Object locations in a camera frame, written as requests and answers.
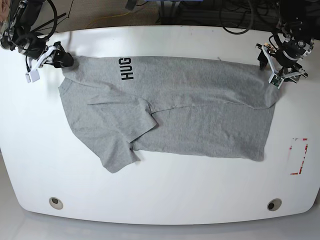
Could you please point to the left table grommet hole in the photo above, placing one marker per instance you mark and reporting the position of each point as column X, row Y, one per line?
column 56, row 203

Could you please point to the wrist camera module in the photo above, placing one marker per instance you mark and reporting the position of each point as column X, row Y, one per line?
column 276, row 80
column 32, row 76

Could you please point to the table grommet hole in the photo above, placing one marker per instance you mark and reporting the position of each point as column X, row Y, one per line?
column 274, row 204
column 56, row 203

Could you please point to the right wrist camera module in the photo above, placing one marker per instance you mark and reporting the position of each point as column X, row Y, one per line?
column 32, row 76

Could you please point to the red tape rectangle marking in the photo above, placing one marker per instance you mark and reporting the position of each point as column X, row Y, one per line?
column 297, row 156

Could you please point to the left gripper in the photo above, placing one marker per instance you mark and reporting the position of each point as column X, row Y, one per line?
column 283, row 68

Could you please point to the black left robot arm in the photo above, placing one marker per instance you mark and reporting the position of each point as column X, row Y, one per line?
column 295, row 33

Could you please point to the grey T-shirt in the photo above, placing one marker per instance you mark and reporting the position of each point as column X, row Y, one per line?
column 187, row 106

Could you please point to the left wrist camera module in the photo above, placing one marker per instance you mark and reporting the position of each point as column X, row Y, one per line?
column 276, row 80

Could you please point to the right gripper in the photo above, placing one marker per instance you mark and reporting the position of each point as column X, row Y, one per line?
column 53, row 55

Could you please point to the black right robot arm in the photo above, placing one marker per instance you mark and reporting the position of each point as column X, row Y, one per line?
column 16, row 21

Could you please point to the right table grommet hole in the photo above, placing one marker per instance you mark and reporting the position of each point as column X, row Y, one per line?
column 274, row 204

